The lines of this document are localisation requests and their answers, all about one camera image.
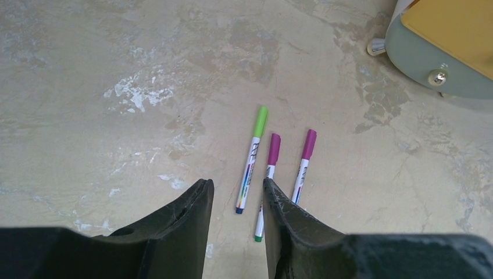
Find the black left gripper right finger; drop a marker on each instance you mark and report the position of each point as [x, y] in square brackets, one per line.
[300, 246]

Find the grey marker pen blue tip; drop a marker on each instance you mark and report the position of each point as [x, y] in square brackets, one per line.
[275, 142]

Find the grey marker pen red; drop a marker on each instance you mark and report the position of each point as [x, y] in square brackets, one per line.
[308, 148]

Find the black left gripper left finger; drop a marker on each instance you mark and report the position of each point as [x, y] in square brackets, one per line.
[168, 243]

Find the grey marker pen green tip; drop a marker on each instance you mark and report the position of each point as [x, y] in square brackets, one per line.
[258, 132]

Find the round cream drawer cabinet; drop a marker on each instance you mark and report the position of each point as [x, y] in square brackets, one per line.
[443, 45]

